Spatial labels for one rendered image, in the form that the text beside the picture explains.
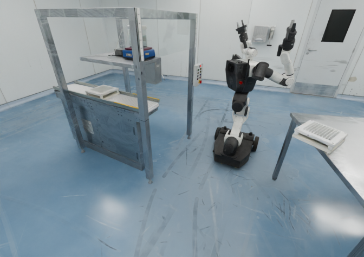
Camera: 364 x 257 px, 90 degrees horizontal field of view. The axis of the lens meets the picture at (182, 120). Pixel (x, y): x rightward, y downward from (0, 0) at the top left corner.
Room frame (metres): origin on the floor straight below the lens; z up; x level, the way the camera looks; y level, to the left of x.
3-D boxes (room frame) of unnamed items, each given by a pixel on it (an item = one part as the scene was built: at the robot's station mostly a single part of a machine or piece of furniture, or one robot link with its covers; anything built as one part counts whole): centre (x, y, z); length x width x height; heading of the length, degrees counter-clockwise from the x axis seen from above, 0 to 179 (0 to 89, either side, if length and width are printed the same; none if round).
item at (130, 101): (1.90, 0.90, 0.79); 1.35 x 0.25 x 0.05; 63
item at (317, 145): (1.10, -0.98, 0.83); 0.24 x 0.24 x 0.02; 35
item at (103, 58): (1.72, 0.56, 1.24); 0.62 x 0.38 x 0.04; 63
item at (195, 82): (2.31, -0.19, 0.96); 0.17 x 0.06 x 0.26; 153
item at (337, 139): (1.10, -0.98, 0.88); 0.25 x 0.24 x 0.02; 125
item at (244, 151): (1.93, -0.67, 0.19); 0.64 x 0.52 x 0.33; 155
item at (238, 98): (1.84, -0.63, 0.81); 0.28 x 0.13 x 0.18; 155
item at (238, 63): (1.89, -0.62, 1.08); 0.34 x 0.30 x 0.36; 19
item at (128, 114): (1.90, 0.90, 0.76); 1.30 x 0.29 x 0.10; 63
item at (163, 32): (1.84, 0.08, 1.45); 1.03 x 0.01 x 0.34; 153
